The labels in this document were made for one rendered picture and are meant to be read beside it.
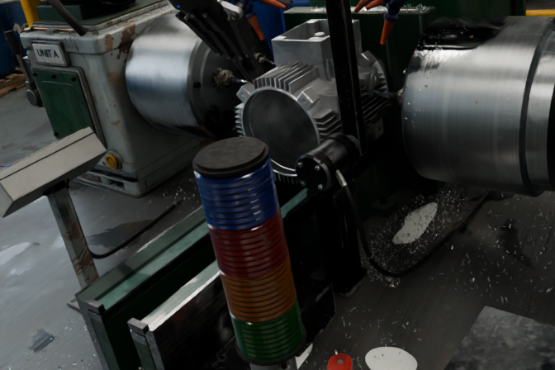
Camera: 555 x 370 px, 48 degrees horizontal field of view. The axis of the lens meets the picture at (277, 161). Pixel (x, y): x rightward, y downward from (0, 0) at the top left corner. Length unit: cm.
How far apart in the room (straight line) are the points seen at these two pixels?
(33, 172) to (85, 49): 42
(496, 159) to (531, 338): 25
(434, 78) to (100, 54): 69
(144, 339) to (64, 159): 32
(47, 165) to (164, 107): 32
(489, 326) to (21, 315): 76
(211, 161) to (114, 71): 86
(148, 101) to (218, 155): 78
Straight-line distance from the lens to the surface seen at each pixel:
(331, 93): 98
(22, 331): 113
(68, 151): 101
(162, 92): 121
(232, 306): 54
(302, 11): 123
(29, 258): 133
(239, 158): 47
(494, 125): 85
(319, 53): 101
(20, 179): 97
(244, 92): 103
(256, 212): 48
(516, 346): 73
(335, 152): 88
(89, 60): 134
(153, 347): 82
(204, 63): 117
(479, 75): 86
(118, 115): 134
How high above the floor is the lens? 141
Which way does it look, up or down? 25 degrees down
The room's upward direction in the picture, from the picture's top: 11 degrees counter-clockwise
